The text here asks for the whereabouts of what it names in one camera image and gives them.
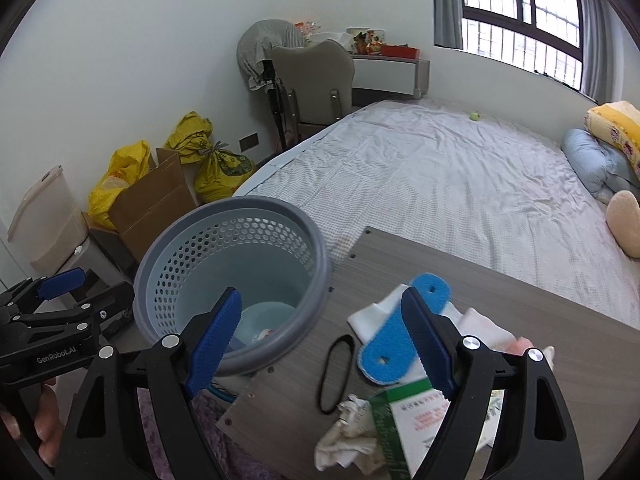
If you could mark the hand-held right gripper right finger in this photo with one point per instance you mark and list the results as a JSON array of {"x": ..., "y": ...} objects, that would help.
[{"x": 425, "y": 342}]

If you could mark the white cloth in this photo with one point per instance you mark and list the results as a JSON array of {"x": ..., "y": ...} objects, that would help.
[{"x": 372, "y": 317}]

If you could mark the beige upholstered chair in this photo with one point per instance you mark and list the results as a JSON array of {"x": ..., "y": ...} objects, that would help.
[{"x": 315, "y": 85}]

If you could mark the purple floral cloth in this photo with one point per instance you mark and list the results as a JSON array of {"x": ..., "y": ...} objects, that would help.
[{"x": 240, "y": 460}]

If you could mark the colourful printed box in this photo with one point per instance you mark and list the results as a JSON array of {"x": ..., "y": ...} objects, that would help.
[{"x": 367, "y": 42}]

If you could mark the white plastic storage bin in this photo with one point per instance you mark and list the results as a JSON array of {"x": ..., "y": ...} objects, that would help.
[{"x": 47, "y": 220}]

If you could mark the blue scrub pad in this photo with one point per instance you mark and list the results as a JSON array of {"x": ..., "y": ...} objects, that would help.
[{"x": 385, "y": 347}]

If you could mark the yellow folded blanket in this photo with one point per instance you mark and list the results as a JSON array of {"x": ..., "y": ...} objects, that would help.
[{"x": 615, "y": 125}]

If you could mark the beige teddy bear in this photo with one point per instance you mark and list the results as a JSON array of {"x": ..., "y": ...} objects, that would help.
[{"x": 625, "y": 225}]

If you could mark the dark framed window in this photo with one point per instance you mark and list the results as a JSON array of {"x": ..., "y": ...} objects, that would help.
[{"x": 520, "y": 10}]

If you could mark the red box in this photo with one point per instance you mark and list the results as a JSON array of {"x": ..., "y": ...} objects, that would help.
[{"x": 400, "y": 51}]

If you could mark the grey and white desk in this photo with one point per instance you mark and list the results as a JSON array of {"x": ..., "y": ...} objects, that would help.
[{"x": 390, "y": 72}]

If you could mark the crumpled white tissue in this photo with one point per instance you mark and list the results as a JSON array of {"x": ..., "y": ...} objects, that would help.
[{"x": 345, "y": 440}]

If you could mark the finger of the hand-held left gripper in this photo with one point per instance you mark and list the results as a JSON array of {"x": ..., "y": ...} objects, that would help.
[
  {"x": 62, "y": 281},
  {"x": 112, "y": 305}
]

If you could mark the person's left hand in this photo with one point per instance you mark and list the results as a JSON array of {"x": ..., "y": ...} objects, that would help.
[{"x": 47, "y": 425}]

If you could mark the dark wall socket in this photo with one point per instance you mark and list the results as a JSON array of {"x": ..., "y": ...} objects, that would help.
[{"x": 248, "y": 142}]

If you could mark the brown cardboard box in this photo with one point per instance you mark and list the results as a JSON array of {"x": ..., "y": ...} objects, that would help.
[{"x": 150, "y": 205}]

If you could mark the black stand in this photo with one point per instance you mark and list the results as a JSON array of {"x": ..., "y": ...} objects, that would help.
[{"x": 274, "y": 105}]

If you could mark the yellow printed plastic bag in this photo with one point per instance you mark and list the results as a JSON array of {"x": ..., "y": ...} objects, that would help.
[{"x": 222, "y": 172}]

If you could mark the bed with checked sheet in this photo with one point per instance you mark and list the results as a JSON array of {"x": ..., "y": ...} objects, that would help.
[{"x": 425, "y": 175}]

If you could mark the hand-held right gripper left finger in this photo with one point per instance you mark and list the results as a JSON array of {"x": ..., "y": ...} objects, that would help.
[{"x": 215, "y": 342}]

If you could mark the grey perforated plastic basket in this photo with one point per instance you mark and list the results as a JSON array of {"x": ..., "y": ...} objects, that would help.
[{"x": 300, "y": 280}]

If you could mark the grey curtain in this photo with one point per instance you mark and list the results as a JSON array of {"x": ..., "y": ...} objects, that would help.
[
  {"x": 600, "y": 45},
  {"x": 447, "y": 5}
]

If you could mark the black rubber band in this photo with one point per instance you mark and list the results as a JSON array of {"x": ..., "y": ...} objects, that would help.
[{"x": 325, "y": 371}]

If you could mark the grey cloth cover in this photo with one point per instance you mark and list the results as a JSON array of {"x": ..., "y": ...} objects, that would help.
[{"x": 260, "y": 45}]

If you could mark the green and white carton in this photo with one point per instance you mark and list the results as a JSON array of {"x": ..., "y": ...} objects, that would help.
[{"x": 415, "y": 420}]

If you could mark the white leaf-print paper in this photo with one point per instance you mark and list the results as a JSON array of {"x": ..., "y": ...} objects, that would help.
[{"x": 492, "y": 415}]

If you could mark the light blue pillow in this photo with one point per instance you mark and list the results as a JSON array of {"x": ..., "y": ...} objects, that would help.
[{"x": 590, "y": 160}]

